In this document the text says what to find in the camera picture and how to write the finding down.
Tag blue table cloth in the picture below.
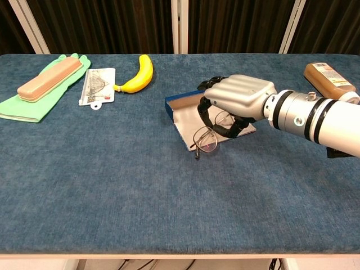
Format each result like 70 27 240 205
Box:
0 53 360 255

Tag green rubber glove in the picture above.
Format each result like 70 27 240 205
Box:
0 52 92 124

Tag dark pleated curtain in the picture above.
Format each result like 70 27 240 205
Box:
289 0 360 56
26 0 174 55
187 0 296 54
0 0 37 56

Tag blue glasses case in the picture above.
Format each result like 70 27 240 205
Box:
164 89 257 152

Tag thin metal-rimmed eyeglasses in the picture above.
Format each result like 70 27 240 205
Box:
188 110 236 161

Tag yellow banana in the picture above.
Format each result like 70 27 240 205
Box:
113 54 154 94

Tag brown sauce bottle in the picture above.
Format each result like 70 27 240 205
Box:
303 62 360 105

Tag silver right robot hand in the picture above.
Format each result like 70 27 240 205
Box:
196 74 278 138

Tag white ruler set package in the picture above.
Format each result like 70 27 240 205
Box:
78 67 116 111

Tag peach pencil case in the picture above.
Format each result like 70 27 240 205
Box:
16 57 83 104

